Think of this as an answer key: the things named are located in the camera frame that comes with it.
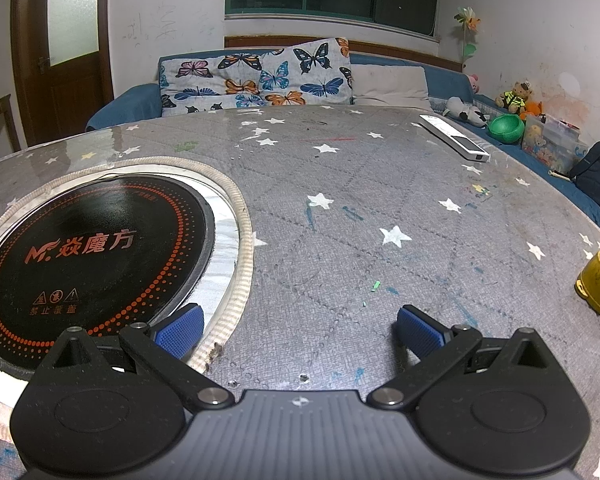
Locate butterfly print pillow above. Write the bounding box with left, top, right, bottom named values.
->
left=158, top=37, right=355, bottom=115

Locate clear plastic toy box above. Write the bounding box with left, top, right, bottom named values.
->
left=521, top=114, right=588, bottom=173

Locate teddy bear in yellow vest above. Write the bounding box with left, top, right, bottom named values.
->
left=495, top=80, right=533, bottom=115

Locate green plastic bowl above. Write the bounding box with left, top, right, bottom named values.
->
left=488, top=113, right=526, bottom=145

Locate round black induction cooktop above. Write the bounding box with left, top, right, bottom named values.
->
left=0, top=162, right=243, bottom=381

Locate blue sofa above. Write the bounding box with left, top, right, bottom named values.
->
left=85, top=50, right=600, bottom=231

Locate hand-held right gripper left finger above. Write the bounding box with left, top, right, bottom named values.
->
left=51, top=304, right=234, bottom=409

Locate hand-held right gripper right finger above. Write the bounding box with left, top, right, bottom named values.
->
left=366, top=304, right=549, bottom=409

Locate beige pillow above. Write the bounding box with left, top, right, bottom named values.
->
left=351, top=64, right=433, bottom=111

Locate black and white plush cow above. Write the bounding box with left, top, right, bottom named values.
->
left=442, top=96, right=491, bottom=128

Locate wooden door with frosted glass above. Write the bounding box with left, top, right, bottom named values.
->
left=10, top=0, right=116, bottom=148

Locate white rectangular device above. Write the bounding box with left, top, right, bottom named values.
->
left=419, top=114, right=491, bottom=163

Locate paper flower pinwheel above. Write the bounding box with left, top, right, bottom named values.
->
left=452, top=5, right=482, bottom=73

